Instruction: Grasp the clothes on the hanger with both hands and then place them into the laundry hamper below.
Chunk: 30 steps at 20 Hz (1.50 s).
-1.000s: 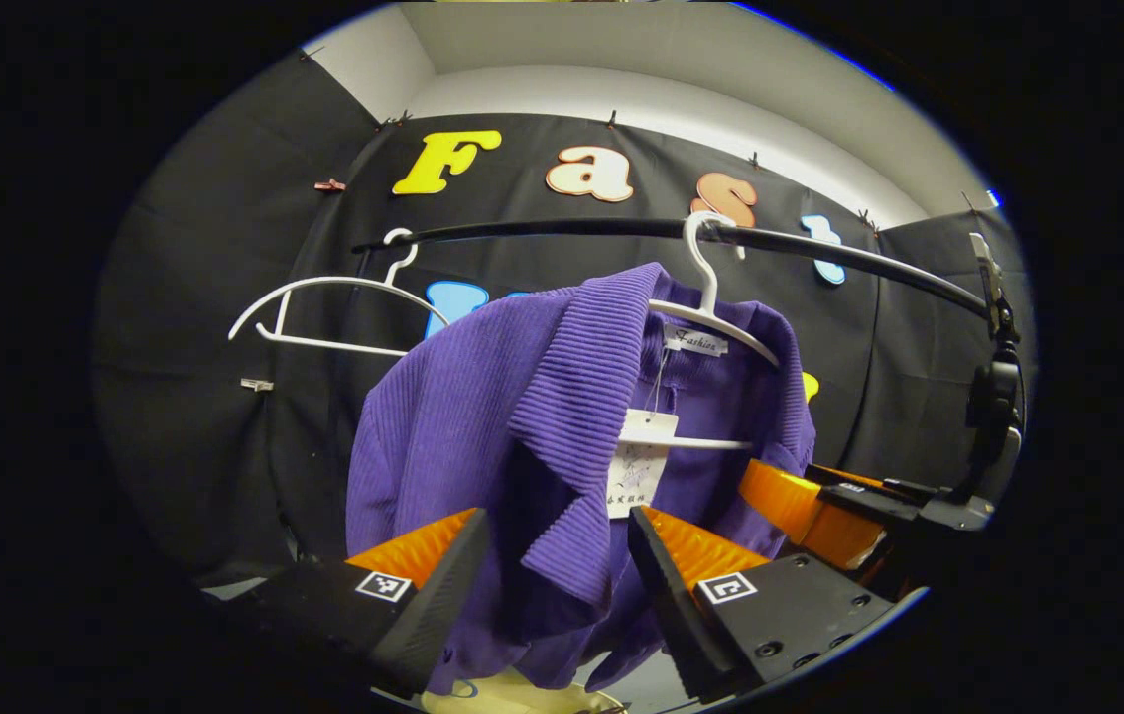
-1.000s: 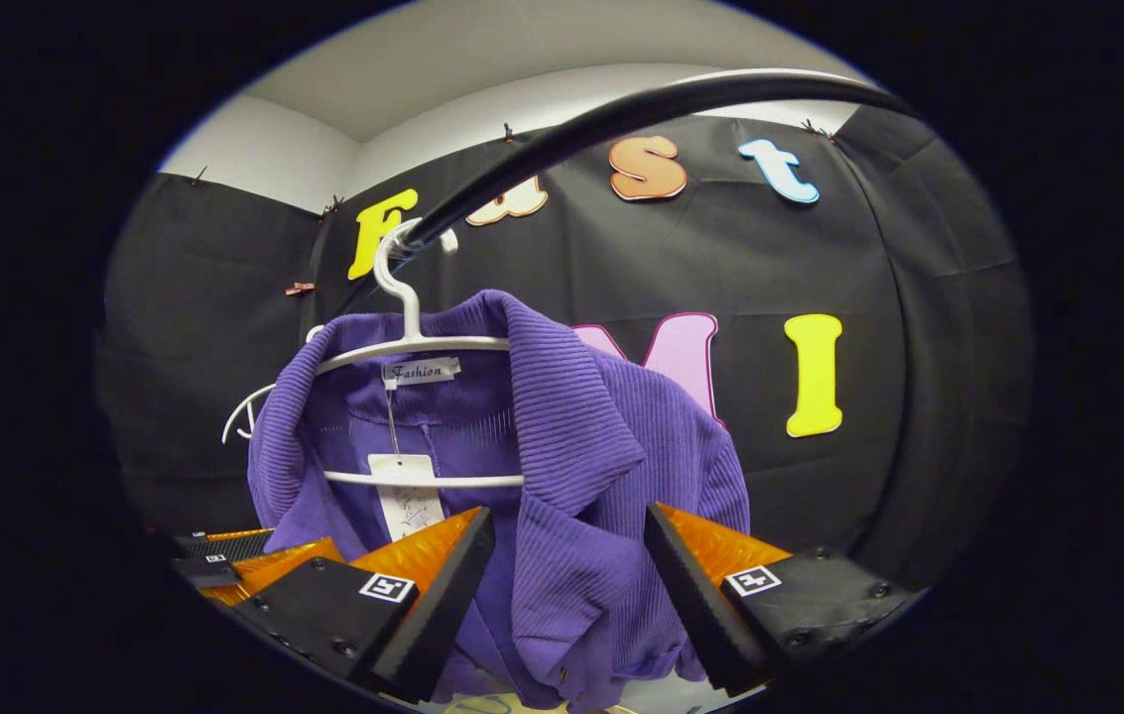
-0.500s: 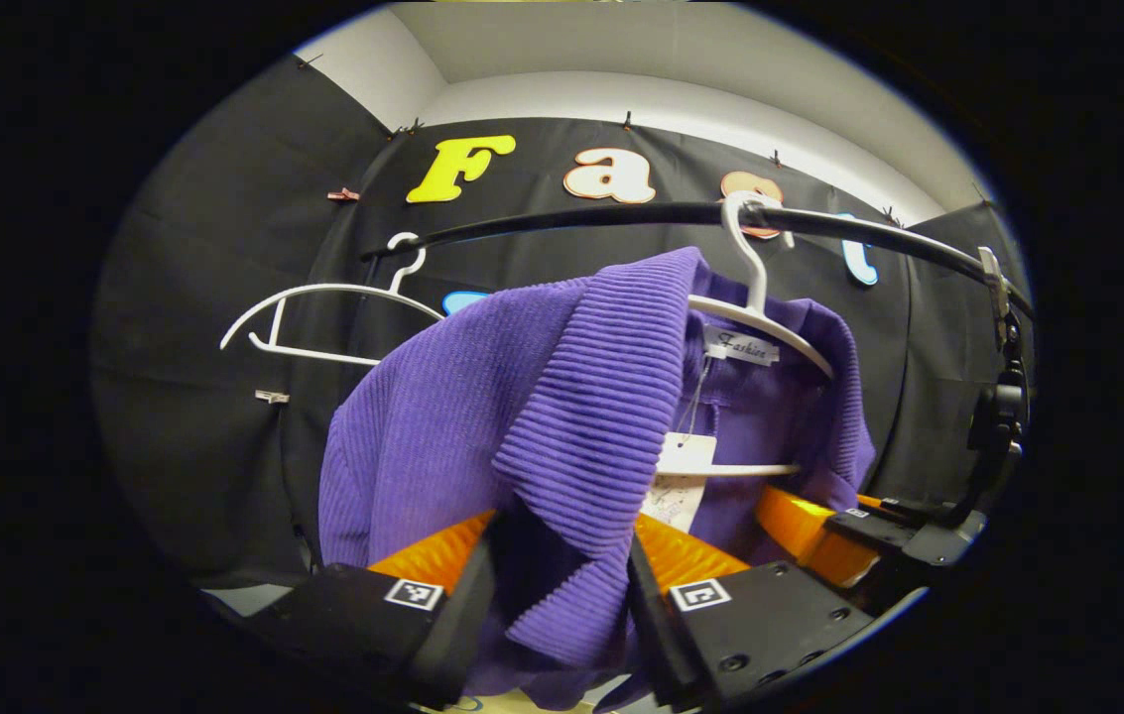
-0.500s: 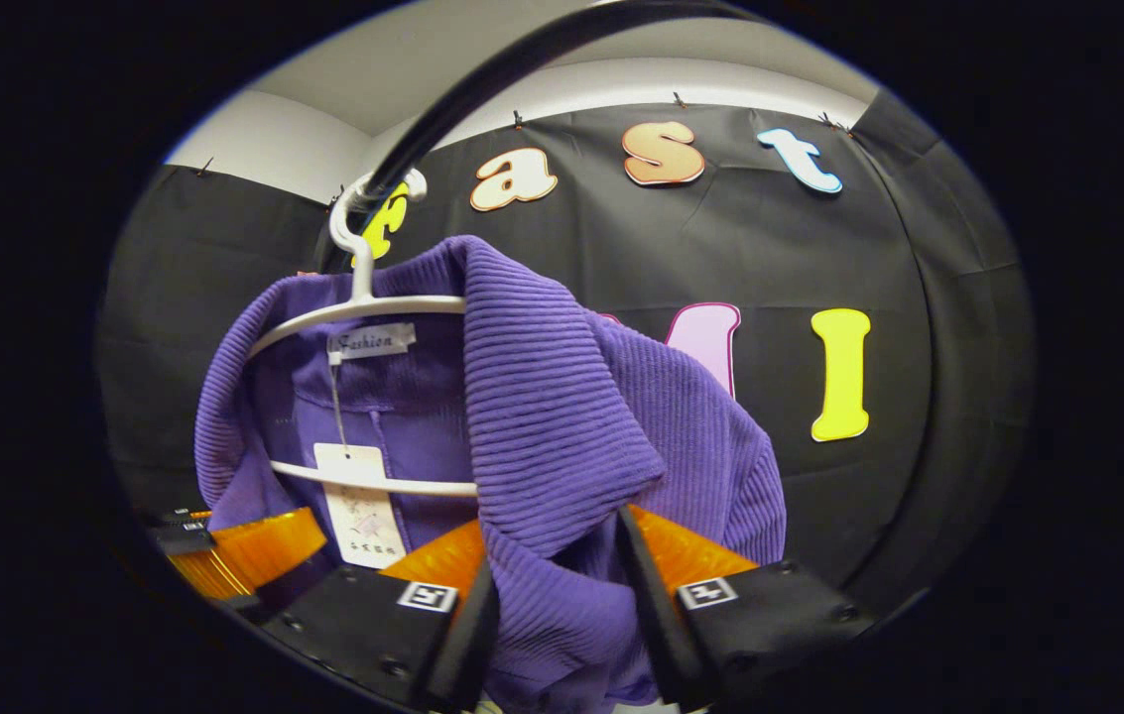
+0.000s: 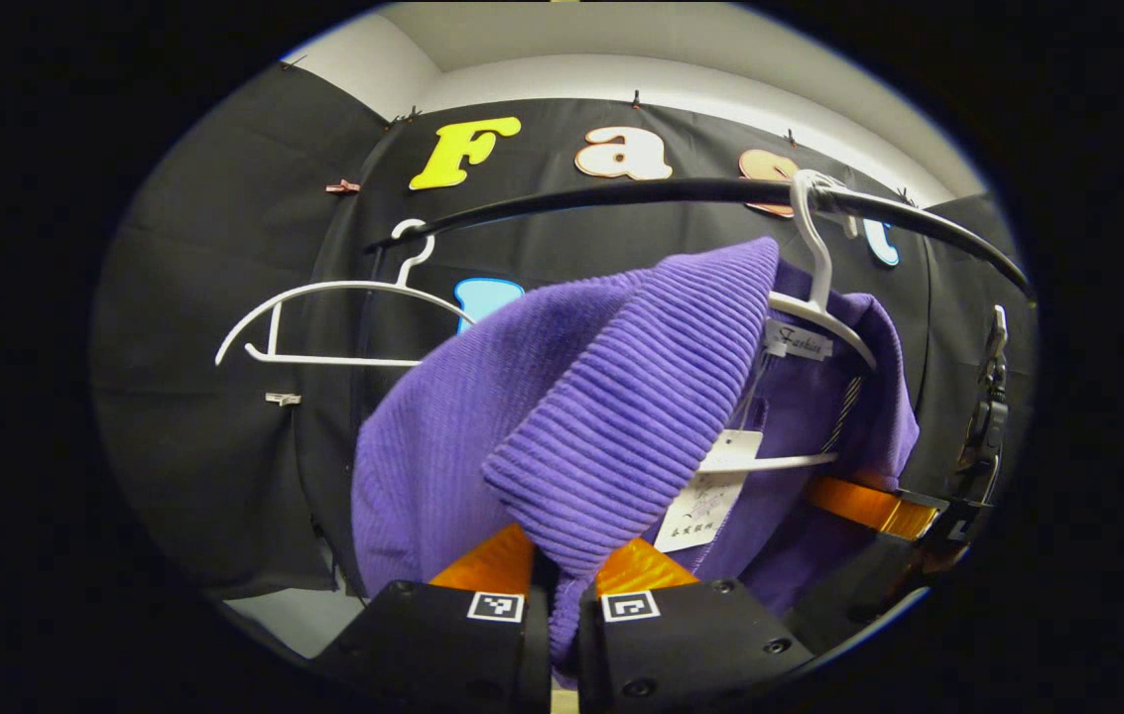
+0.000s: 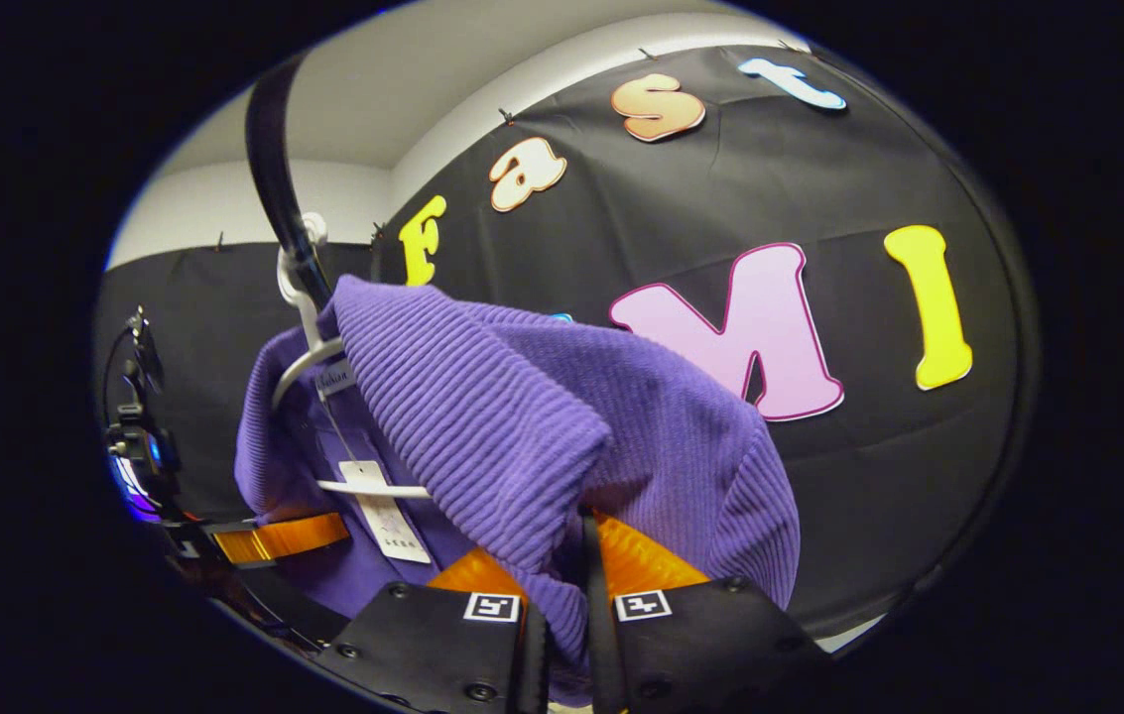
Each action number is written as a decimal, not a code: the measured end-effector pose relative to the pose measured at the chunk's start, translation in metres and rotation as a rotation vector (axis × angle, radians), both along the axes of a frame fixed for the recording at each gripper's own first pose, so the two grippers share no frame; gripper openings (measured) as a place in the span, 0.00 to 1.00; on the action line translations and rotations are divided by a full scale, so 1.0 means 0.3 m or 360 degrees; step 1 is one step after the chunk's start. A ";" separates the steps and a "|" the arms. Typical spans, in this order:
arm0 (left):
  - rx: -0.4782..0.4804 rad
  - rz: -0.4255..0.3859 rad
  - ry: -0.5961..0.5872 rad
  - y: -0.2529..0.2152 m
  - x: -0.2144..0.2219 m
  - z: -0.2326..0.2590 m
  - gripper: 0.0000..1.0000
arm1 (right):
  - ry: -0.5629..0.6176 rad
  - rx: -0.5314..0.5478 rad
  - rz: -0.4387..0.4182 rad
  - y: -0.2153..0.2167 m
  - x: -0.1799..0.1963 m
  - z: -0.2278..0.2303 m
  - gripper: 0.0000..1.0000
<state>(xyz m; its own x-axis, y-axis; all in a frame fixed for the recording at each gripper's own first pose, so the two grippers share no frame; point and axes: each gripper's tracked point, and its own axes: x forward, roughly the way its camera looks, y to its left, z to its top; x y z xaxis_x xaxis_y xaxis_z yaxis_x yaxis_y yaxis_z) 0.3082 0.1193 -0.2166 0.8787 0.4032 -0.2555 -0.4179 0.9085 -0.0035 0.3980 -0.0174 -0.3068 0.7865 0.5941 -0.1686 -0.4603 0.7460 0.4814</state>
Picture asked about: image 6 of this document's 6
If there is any white plastic hanger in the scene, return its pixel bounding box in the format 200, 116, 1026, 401
269, 210, 434, 502

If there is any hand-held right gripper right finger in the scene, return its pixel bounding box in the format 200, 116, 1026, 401
576, 508, 828, 714

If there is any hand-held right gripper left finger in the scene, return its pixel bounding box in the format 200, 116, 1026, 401
315, 545, 551, 714

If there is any white paper price tag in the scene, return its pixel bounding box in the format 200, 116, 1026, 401
338, 459, 434, 564

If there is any purple ribbed shirt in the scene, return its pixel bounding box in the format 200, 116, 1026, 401
232, 275, 803, 707

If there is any black clothes rack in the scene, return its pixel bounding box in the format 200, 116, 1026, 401
244, 55, 336, 308

